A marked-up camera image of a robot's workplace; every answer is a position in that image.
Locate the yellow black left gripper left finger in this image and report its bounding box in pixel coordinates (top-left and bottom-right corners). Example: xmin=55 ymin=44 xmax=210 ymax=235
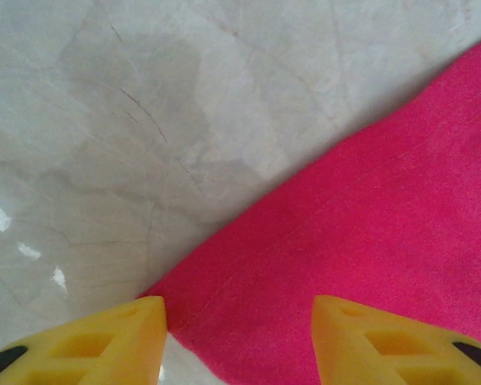
xmin=0 ymin=295 xmax=168 ymax=385

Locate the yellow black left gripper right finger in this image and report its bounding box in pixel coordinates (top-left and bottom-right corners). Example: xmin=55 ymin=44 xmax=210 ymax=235
xmin=312 ymin=295 xmax=481 ymax=385

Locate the red t-shirt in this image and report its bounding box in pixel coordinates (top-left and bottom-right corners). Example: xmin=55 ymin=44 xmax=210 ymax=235
xmin=138 ymin=31 xmax=481 ymax=385

